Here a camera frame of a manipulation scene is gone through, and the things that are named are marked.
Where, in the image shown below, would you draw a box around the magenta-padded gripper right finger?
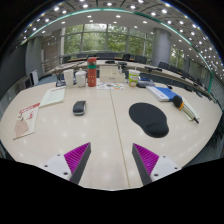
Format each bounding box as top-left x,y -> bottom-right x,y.
131,143 -> 183,186

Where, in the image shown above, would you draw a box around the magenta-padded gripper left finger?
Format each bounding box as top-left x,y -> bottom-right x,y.
42,142 -> 92,186

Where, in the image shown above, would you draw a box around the dark grey computer mouse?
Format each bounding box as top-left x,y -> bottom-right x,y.
72,100 -> 87,117

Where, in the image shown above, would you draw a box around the black mouse pad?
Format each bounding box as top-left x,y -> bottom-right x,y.
128,102 -> 170,139

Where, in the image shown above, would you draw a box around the red and white leaflet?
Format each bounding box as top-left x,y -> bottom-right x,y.
12,101 -> 42,140

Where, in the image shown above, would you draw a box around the black handheld microphone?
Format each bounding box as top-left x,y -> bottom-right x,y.
171,94 -> 200,125

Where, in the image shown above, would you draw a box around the white paper sheet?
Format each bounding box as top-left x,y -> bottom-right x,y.
181,99 -> 201,122

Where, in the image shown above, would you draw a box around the white booklet with red header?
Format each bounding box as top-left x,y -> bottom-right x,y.
39,86 -> 67,108

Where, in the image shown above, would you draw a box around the grey desk microphone console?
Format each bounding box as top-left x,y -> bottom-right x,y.
136,73 -> 156,89

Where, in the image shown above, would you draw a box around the black desk microphone console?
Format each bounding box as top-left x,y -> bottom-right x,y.
55,72 -> 67,88

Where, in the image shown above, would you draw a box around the white lidded mug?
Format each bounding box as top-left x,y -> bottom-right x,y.
74,68 -> 88,88

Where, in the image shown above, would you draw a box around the colourful sticker sheet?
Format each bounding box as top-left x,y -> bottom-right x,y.
96,82 -> 126,91

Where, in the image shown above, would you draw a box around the white paper cup stack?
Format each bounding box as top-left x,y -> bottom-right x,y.
62,68 -> 75,89

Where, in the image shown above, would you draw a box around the green printed paper cup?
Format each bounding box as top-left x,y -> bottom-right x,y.
128,69 -> 141,88

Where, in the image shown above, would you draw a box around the red bottle with green band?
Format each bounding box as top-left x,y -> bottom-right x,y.
86,57 -> 98,88

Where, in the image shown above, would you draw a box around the long curved conference desk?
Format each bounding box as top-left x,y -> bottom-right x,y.
49,58 -> 214,98

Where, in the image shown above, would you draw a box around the white cardboard box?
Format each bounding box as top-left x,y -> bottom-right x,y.
99,64 -> 126,84

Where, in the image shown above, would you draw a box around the dark office chairs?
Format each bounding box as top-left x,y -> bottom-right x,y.
61,52 -> 201,84

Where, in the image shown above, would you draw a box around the ceiling lights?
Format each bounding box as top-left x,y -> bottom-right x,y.
19,0 -> 224,78

